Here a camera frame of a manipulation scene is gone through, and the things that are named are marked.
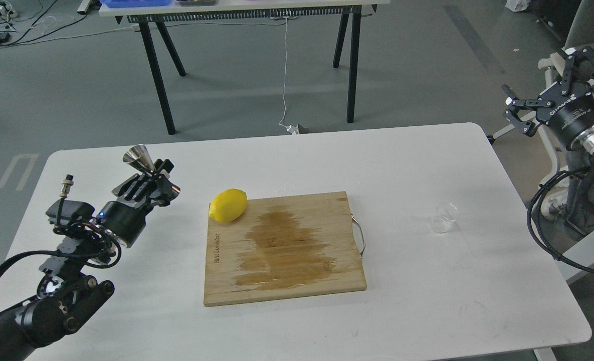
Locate grey white office chair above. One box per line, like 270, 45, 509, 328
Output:
486, 0, 594, 236

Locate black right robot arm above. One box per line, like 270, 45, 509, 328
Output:
503, 46, 594, 275

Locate blue plastic tray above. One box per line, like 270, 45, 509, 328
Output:
100, 0, 171, 9

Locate yellow lemon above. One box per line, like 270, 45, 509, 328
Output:
208, 188, 247, 223

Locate floor cables and adapters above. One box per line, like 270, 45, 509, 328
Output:
0, 0, 132, 57

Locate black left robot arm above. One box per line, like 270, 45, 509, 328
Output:
0, 156, 180, 360

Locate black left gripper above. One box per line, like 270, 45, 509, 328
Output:
98, 158, 180, 248

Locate bamboo cutting board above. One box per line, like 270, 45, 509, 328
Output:
203, 191, 367, 307

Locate steel double jigger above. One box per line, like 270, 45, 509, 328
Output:
122, 144, 155, 189

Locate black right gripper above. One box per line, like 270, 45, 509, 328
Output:
502, 46, 594, 152

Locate white hanging cable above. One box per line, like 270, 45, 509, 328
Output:
278, 16, 301, 135

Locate small clear glass cup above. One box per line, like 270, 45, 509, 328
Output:
429, 203, 460, 234

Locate white table black legs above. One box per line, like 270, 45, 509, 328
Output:
99, 0, 391, 136

